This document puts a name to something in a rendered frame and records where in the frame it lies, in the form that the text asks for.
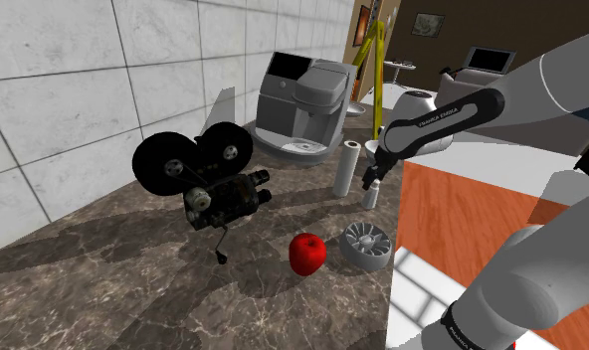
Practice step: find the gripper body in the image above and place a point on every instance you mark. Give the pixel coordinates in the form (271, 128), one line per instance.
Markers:
(383, 162)

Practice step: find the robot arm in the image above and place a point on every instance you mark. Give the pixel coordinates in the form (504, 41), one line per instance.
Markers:
(542, 281)

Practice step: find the grey paper towel roll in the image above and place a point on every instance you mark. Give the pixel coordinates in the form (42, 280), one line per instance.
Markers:
(346, 169)

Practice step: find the small white bottle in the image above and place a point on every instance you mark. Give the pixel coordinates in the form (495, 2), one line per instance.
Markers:
(370, 198)

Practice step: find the yellow folding ladder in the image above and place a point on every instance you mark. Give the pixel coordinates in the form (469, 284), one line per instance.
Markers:
(378, 77)

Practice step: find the grey ribbed round bowl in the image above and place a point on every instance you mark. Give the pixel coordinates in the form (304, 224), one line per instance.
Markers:
(365, 248)

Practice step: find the small round side table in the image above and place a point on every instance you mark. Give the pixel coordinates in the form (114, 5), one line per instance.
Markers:
(399, 67)

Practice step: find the grey sofa with laptop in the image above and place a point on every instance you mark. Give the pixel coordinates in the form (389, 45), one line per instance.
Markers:
(462, 82)

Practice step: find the grey coffee machine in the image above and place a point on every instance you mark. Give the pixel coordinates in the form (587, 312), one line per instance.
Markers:
(285, 106)

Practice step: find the red apple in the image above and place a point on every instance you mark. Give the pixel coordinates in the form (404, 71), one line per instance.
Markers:
(307, 254)

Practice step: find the black film projector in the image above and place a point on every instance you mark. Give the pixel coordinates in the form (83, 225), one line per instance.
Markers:
(217, 194)

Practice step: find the orange framed wall picture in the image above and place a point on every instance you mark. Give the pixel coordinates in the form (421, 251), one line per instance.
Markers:
(362, 25)

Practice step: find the dark framed wall picture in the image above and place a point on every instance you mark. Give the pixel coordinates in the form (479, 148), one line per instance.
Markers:
(427, 25)

